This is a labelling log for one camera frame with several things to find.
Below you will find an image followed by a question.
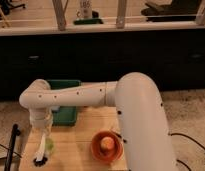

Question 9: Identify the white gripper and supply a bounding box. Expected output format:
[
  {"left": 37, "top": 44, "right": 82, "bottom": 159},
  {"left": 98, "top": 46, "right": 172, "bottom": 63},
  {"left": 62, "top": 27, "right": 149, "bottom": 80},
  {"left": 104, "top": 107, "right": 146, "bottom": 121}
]
[{"left": 30, "top": 108, "right": 53, "bottom": 136}]

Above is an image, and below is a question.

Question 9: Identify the white brush with black bristles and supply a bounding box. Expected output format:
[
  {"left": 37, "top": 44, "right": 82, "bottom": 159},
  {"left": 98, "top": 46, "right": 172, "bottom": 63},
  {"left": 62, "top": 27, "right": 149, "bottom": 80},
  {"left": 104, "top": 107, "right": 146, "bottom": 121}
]
[{"left": 33, "top": 134, "right": 48, "bottom": 167}]

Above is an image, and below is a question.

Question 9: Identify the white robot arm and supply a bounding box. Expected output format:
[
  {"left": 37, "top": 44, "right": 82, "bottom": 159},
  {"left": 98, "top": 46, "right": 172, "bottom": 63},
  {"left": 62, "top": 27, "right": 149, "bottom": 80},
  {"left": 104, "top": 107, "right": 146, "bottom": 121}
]
[{"left": 19, "top": 72, "right": 178, "bottom": 171}]

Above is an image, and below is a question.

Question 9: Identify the green plastic cup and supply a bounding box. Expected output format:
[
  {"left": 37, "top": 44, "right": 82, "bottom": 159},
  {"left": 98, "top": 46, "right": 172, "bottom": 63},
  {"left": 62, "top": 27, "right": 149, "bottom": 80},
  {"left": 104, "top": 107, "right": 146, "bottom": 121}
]
[{"left": 45, "top": 138, "right": 54, "bottom": 156}]

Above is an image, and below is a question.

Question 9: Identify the green plastic tray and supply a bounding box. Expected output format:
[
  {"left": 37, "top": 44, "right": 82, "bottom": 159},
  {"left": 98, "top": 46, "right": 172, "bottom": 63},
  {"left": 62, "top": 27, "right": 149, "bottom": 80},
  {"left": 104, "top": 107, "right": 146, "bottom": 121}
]
[{"left": 49, "top": 79, "right": 81, "bottom": 126}]

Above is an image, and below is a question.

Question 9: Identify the black pole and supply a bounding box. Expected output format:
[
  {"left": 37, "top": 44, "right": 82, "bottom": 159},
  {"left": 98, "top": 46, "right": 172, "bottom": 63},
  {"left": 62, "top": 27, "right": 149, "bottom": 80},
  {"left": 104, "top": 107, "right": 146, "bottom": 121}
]
[{"left": 4, "top": 124, "right": 21, "bottom": 171}]

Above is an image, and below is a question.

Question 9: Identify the orange round fruit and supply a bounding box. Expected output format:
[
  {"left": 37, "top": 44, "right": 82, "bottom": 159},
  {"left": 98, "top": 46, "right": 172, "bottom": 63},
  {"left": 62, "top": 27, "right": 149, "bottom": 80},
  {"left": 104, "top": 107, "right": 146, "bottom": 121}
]
[{"left": 100, "top": 137, "right": 114, "bottom": 151}]

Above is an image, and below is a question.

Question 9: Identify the orange bowl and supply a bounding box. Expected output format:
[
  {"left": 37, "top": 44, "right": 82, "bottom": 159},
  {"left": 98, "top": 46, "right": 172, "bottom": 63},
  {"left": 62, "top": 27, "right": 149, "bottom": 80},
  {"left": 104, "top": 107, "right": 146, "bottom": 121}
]
[{"left": 90, "top": 131, "right": 123, "bottom": 164}]

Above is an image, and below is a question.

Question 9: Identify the white mug on green base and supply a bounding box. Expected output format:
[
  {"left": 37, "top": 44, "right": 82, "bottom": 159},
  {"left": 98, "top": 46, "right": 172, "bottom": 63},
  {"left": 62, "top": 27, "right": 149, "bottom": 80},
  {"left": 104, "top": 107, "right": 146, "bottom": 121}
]
[{"left": 74, "top": 0, "right": 103, "bottom": 25}]

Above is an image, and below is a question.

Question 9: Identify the wooden post left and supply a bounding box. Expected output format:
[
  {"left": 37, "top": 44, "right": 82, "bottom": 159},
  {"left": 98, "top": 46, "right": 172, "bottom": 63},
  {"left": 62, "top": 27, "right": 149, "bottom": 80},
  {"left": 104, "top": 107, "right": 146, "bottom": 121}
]
[{"left": 52, "top": 0, "right": 68, "bottom": 31}]

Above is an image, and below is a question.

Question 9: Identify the wooden post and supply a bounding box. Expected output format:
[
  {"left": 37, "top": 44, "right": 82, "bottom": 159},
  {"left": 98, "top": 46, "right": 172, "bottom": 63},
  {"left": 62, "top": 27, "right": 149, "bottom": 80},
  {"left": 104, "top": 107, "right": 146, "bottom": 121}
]
[
  {"left": 116, "top": 0, "right": 127, "bottom": 29},
  {"left": 52, "top": 0, "right": 68, "bottom": 31}
]

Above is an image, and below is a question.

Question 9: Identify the black cable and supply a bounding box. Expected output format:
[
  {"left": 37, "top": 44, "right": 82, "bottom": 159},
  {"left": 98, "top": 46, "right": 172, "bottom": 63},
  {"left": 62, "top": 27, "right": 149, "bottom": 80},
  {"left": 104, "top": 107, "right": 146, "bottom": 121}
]
[{"left": 169, "top": 132, "right": 205, "bottom": 171}]

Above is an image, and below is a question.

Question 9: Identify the wooden post middle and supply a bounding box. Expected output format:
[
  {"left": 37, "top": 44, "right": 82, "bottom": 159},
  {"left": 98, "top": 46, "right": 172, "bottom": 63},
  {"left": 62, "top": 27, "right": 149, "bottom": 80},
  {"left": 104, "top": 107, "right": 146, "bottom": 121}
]
[{"left": 116, "top": 0, "right": 127, "bottom": 29}]

